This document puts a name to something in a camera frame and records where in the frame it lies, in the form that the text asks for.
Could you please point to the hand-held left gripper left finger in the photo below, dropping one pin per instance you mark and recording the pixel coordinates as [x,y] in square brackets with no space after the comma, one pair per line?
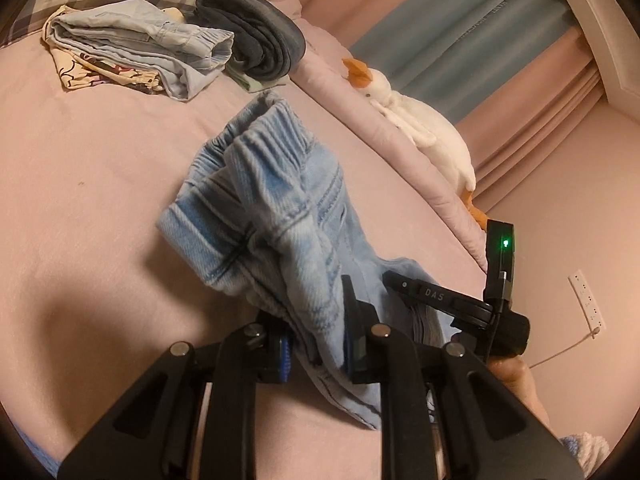
[282,357]

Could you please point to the white wall socket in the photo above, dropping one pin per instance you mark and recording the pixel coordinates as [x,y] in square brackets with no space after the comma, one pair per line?
[587,305]

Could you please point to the yellow printed cloth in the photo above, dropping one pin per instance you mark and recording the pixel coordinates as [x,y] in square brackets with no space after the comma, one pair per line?
[85,72]

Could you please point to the light blue denim pants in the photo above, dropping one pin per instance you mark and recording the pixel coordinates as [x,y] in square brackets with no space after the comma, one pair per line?
[280,200]

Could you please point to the white window frame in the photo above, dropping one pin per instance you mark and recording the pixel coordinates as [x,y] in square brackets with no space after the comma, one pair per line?
[600,25]

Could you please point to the pink quilt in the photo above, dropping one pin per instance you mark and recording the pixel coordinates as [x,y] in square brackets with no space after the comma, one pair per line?
[325,75]

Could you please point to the pink curtain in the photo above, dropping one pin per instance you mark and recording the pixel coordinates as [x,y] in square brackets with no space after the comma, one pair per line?
[540,125]
[350,0]

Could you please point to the person's right hand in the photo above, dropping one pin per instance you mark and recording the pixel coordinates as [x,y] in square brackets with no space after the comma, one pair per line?
[515,377]

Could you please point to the folded pale blue pants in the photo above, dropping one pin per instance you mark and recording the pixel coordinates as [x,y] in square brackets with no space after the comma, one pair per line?
[130,35]

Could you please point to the blue curtain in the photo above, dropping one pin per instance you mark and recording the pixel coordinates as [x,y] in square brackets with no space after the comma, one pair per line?
[450,35]

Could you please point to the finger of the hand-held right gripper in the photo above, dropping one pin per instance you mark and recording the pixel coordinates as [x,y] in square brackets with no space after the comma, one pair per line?
[435,296]

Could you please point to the white goose plush toy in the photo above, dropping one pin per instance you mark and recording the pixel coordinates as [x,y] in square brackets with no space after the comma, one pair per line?
[430,135]

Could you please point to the blue cloth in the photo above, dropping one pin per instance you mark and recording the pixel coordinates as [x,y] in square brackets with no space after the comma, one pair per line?
[35,452]

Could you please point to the white fluffy cloth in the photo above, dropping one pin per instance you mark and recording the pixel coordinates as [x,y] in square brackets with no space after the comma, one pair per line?
[595,447]

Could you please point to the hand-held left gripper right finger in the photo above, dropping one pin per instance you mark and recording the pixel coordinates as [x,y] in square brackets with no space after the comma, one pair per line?
[357,355]

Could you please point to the folded dark denim jeans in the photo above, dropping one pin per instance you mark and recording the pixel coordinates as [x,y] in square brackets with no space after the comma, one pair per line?
[260,35]

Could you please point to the folded green white cloth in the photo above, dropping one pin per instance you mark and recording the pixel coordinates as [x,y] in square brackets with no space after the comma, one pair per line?
[255,85]

